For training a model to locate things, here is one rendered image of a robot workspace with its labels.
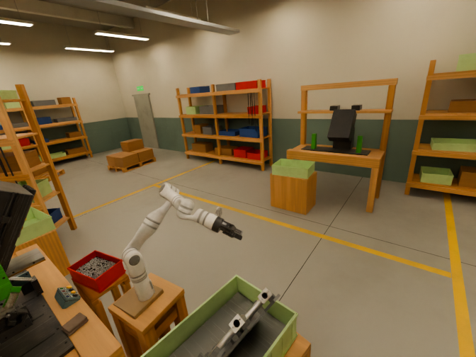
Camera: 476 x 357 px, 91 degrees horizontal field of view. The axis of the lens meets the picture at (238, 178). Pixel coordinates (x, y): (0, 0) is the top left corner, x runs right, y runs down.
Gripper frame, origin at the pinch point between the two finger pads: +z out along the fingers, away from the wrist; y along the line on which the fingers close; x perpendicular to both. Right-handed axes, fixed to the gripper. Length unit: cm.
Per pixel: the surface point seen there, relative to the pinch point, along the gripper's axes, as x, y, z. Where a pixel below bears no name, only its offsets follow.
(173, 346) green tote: -56, -27, -9
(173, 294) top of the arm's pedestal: -39, -50, -26
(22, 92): 75, -115, -362
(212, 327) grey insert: -42, -34, 4
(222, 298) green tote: -27.7, -38.8, 2.2
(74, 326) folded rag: -72, -32, -60
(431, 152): 307, -194, 203
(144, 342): -65, -44, -26
